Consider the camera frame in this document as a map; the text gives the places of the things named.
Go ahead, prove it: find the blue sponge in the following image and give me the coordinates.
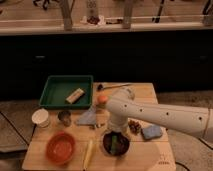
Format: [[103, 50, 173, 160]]
[[142, 125, 163, 140]]

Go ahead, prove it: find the blue folded cloth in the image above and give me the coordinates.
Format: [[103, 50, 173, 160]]
[[75, 106, 96, 125]]

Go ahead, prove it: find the wooden handled spoon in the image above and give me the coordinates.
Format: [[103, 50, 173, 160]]
[[97, 83, 131, 91]]

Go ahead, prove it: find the metal fork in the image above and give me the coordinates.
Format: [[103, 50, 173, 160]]
[[89, 123, 105, 130]]

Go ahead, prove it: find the beige block in tray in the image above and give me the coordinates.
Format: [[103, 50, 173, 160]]
[[66, 88, 84, 104]]

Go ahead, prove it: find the brown pine cone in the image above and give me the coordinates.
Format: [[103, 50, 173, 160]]
[[128, 120, 141, 135]]

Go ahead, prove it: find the yellow banana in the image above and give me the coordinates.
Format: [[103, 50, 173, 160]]
[[83, 140, 94, 171]]

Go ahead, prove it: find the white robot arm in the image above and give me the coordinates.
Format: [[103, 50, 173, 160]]
[[106, 87, 213, 143]]

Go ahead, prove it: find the green pepper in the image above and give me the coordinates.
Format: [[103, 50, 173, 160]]
[[110, 135, 117, 155]]

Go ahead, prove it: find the orange bowl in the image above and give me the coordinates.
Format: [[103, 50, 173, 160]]
[[45, 132, 75, 165]]

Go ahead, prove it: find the white paper cup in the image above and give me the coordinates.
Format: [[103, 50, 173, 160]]
[[31, 109, 50, 128]]

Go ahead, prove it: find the wooden board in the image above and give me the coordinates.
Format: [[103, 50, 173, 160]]
[[21, 82, 177, 171]]

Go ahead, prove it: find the dark purple bowl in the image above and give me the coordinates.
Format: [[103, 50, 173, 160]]
[[103, 132, 130, 156]]

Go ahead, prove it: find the small metal cup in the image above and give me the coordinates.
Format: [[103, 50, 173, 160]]
[[58, 111, 71, 127]]

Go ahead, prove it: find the green plastic tray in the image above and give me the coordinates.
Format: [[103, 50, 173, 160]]
[[39, 75, 93, 110]]

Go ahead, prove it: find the orange fruit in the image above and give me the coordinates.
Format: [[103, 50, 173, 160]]
[[97, 95, 108, 105]]

